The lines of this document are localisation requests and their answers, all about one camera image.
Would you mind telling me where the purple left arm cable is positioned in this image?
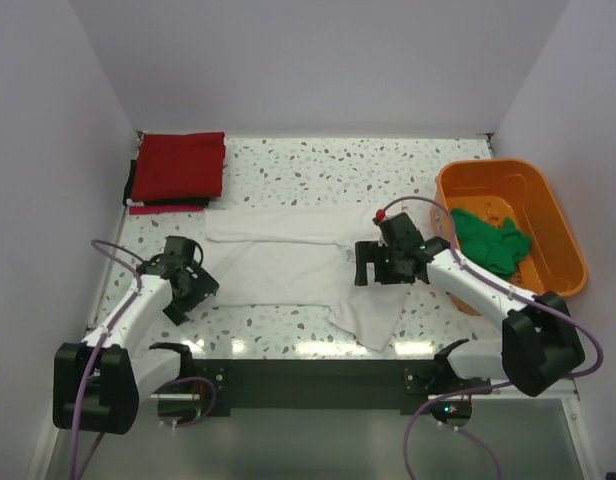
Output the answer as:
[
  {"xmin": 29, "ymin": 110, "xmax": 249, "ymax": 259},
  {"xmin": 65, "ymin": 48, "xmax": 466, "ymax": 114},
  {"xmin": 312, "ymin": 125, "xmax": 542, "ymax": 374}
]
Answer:
[{"xmin": 67, "ymin": 238, "xmax": 219, "ymax": 480}]

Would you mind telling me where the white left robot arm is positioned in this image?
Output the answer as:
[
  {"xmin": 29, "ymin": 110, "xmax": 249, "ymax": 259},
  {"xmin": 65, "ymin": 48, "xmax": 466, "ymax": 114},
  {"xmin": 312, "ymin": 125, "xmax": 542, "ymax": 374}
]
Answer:
[{"xmin": 52, "ymin": 236, "xmax": 219, "ymax": 435}]

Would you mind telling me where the white t shirt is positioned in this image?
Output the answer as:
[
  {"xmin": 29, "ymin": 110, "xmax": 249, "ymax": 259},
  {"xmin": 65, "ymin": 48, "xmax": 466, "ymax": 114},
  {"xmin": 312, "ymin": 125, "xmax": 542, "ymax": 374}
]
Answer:
[{"xmin": 201, "ymin": 204, "xmax": 408, "ymax": 351}]

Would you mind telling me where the green t shirt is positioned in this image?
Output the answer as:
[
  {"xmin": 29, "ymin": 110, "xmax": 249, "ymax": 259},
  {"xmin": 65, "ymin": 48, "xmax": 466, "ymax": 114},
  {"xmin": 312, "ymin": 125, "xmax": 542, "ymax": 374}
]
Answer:
[{"xmin": 451, "ymin": 208, "xmax": 531, "ymax": 280}]

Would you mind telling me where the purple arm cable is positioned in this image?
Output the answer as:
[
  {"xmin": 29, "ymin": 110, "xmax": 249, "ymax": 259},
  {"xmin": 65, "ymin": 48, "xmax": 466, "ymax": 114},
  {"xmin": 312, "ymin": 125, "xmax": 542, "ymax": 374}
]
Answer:
[
  {"xmin": 67, "ymin": 238, "xmax": 219, "ymax": 480},
  {"xmin": 382, "ymin": 195, "xmax": 605, "ymax": 480}
]

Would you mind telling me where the orange plastic basket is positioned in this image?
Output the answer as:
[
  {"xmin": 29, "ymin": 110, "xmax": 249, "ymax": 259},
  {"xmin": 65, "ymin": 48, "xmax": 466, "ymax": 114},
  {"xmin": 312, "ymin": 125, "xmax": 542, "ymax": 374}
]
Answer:
[{"xmin": 435, "ymin": 158, "xmax": 588, "ymax": 298}]

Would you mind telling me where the aluminium frame rail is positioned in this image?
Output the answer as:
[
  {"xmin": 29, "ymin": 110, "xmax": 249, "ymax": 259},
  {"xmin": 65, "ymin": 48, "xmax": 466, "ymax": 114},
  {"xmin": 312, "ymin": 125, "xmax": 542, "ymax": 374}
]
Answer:
[{"xmin": 487, "ymin": 380, "xmax": 605, "ymax": 479}]

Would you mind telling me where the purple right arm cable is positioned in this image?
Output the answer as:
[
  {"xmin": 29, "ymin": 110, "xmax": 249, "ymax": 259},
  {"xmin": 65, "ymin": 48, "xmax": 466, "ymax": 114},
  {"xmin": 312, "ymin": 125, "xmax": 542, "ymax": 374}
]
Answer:
[{"xmin": 382, "ymin": 195, "xmax": 605, "ymax": 480}]

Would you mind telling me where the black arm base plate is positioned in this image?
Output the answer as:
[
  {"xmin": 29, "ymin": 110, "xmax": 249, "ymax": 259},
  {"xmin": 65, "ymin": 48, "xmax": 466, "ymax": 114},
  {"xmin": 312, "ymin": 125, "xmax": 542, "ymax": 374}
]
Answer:
[{"xmin": 147, "ymin": 357, "xmax": 494, "ymax": 419}]

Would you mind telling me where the pink folded t shirt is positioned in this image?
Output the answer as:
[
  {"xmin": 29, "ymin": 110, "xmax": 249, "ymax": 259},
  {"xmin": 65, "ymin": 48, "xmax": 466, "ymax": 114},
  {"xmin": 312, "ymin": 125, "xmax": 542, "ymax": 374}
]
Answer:
[{"xmin": 128, "ymin": 205, "xmax": 204, "ymax": 216}]

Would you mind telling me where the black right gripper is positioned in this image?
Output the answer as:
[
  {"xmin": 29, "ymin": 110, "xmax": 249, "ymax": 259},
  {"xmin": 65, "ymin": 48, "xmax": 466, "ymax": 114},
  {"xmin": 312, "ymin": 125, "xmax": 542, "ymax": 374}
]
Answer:
[{"xmin": 354, "ymin": 240, "xmax": 414, "ymax": 286}]

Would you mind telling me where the black folded t shirt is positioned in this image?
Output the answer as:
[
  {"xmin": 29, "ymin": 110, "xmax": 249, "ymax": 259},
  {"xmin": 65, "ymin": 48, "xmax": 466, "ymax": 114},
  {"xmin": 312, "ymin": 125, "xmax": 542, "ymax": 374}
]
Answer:
[{"xmin": 122, "ymin": 160, "xmax": 213, "ymax": 207}]

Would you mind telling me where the red folded t shirt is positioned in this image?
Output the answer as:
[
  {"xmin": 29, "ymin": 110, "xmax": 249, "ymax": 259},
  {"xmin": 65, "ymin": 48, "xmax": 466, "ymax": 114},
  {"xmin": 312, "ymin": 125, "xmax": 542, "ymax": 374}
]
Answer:
[{"xmin": 137, "ymin": 132, "xmax": 226, "ymax": 198}]

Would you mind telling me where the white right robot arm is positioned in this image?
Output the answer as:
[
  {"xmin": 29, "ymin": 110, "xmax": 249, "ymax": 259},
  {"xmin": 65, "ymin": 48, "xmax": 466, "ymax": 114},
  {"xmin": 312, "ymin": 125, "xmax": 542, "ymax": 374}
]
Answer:
[{"xmin": 354, "ymin": 210, "xmax": 585, "ymax": 397}]

